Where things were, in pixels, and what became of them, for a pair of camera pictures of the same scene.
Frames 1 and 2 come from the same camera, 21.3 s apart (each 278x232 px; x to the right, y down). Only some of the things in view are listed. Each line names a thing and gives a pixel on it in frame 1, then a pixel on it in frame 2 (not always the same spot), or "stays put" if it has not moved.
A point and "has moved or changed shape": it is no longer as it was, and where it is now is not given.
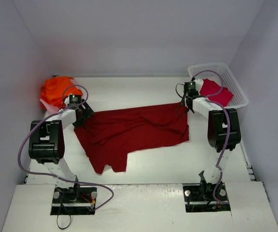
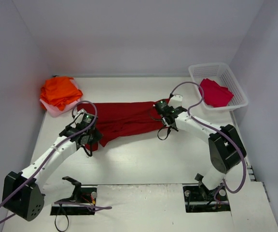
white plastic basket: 220,74 stays put
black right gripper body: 189,103 -> 159,110
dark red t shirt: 107,136 has moved or changed shape
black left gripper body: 87,112 -> 95,136
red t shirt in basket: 209,87 stays put
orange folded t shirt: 56,89 stays put
